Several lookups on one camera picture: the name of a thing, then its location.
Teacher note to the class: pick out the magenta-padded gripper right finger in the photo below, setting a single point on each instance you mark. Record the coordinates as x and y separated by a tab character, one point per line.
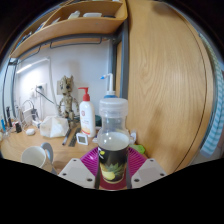
148	172

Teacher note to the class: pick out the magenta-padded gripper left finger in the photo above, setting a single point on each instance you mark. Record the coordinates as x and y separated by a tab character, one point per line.
78	173

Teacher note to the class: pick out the clear bottle with dark label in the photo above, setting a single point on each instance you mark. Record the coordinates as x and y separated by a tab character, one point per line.
113	153

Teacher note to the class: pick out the small green lump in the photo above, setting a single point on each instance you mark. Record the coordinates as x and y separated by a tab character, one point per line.
138	149

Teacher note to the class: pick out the small white digital clock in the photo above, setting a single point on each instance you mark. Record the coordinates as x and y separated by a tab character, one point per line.
82	139

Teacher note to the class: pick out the white mug with blue print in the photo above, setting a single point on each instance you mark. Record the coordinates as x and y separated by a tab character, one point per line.
33	156

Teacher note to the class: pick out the crumpled white bag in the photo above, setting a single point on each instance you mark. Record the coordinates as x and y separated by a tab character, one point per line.
54	127

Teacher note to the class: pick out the white pump bottle red cap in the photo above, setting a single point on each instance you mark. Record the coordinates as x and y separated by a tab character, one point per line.
87	120

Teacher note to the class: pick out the small white oval gadget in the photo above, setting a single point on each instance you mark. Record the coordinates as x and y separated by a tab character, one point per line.
30	131

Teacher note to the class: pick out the brown tree figure toy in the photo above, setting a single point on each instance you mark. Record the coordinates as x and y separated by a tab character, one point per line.
67	100

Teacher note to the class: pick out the black charger block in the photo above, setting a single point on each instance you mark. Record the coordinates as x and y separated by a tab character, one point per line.
18	127

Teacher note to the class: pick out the clear blue pump bottle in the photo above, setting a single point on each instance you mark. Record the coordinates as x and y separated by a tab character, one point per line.
109	91

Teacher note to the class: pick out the tall black gadget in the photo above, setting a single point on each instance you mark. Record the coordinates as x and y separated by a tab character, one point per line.
8	116

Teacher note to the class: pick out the wooden shelf unit with items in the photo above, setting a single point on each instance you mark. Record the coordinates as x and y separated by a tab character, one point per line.
80	26

